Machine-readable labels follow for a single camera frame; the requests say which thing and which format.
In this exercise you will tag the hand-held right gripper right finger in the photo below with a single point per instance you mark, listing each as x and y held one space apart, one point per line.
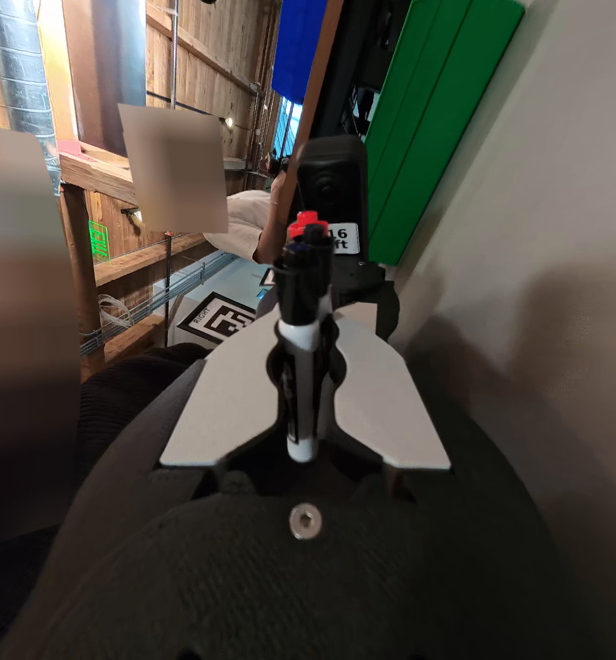
380 402

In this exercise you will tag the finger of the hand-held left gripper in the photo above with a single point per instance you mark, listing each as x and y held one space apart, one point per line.
362 317

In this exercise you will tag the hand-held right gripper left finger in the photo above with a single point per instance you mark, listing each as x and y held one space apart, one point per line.
220 402

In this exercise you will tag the red dry-erase marker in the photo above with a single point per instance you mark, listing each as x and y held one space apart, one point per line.
304 219

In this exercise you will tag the large black-white tag card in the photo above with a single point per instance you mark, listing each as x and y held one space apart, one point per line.
220 319

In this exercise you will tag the small black-white tag card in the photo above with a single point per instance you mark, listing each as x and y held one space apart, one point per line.
268 277

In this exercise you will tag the green plastic bin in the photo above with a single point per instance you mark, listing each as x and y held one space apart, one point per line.
431 103

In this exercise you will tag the green exit sign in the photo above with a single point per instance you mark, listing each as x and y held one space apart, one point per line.
99 242

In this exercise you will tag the metal conduit pipe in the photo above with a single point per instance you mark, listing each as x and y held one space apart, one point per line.
174 51

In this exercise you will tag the wooden beam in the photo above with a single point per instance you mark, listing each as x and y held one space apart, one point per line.
96 175

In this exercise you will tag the grey steel column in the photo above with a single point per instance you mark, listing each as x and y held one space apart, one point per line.
107 67

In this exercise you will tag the bracket wall lamp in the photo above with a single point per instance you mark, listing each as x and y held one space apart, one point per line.
135 214

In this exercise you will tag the large silver ventilation duct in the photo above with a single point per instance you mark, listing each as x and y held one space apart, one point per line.
19 77

